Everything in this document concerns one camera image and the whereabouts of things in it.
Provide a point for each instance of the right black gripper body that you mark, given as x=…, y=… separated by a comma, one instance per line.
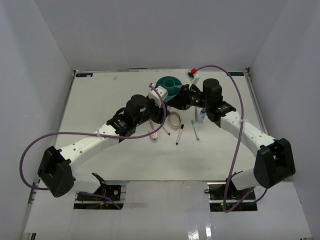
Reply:
x=190, y=98

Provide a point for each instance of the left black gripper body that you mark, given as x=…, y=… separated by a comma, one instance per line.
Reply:
x=152, y=112

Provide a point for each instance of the green capped white marker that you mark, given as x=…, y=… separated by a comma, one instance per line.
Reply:
x=193, y=123

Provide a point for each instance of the black capped white marker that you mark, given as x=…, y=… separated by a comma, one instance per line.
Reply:
x=179, y=134

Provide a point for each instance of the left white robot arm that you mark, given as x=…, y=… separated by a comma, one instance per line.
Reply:
x=58, y=169

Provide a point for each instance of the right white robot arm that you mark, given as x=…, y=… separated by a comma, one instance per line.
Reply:
x=274, y=161

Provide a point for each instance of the masking tape roll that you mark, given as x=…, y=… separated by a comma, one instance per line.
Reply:
x=174, y=120

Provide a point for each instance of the teal round desk organizer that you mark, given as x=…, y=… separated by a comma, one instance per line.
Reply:
x=169, y=83

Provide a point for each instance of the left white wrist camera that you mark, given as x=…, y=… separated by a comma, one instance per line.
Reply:
x=158, y=94

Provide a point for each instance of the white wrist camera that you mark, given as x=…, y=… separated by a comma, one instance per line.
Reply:
x=193, y=77
x=158, y=94

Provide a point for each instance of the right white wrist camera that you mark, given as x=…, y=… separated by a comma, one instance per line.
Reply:
x=193, y=77

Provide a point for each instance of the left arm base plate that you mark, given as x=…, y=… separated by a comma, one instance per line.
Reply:
x=110, y=197

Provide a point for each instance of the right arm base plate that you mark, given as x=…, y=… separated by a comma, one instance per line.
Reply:
x=215, y=192

